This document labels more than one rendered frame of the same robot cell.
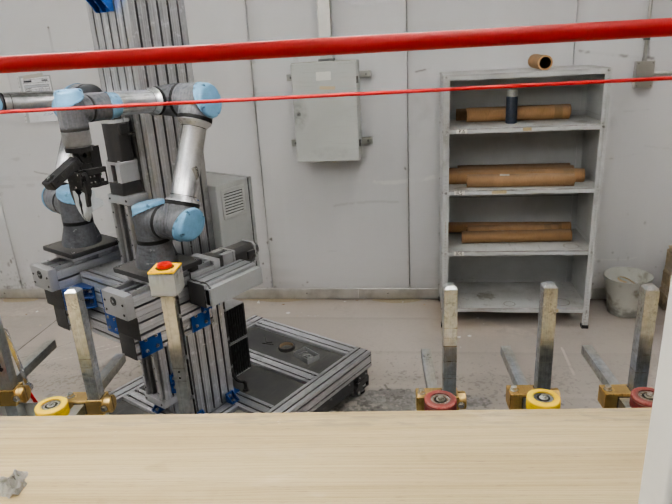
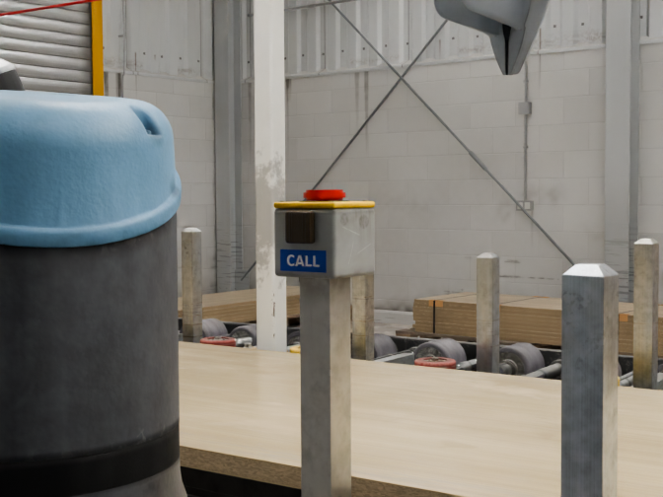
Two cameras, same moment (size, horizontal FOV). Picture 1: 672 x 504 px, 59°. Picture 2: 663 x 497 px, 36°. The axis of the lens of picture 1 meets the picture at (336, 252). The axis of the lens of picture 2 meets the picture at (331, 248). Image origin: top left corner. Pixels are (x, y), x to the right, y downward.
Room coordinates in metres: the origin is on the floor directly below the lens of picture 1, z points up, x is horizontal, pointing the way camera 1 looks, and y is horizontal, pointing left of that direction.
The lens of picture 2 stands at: (2.29, 0.95, 1.23)
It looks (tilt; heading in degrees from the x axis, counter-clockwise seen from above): 3 degrees down; 210
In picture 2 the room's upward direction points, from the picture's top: straight up
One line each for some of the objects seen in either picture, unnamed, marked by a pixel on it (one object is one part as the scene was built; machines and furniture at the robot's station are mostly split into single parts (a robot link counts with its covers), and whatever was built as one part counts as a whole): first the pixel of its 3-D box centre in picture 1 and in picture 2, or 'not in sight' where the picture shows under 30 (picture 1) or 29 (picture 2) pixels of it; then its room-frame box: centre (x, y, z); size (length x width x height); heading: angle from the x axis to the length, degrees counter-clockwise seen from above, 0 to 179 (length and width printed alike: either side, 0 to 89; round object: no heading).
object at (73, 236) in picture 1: (80, 230); not in sight; (2.31, 1.03, 1.09); 0.15 x 0.15 x 0.10
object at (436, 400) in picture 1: (440, 416); not in sight; (1.25, -0.24, 0.85); 0.08 x 0.08 x 0.11
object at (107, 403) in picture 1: (90, 403); not in sight; (1.47, 0.73, 0.81); 0.14 x 0.06 x 0.05; 86
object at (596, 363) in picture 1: (613, 387); not in sight; (1.41, -0.75, 0.80); 0.44 x 0.03 x 0.04; 176
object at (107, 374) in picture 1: (92, 394); not in sight; (1.52, 0.75, 0.81); 0.44 x 0.03 x 0.04; 176
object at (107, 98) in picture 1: (97, 106); not in sight; (1.75, 0.66, 1.61); 0.11 x 0.11 x 0.08; 59
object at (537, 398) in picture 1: (542, 415); not in sight; (1.24, -0.49, 0.85); 0.08 x 0.08 x 0.11
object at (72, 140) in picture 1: (76, 139); not in sight; (1.66, 0.70, 1.54); 0.08 x 0.08 x 0.05
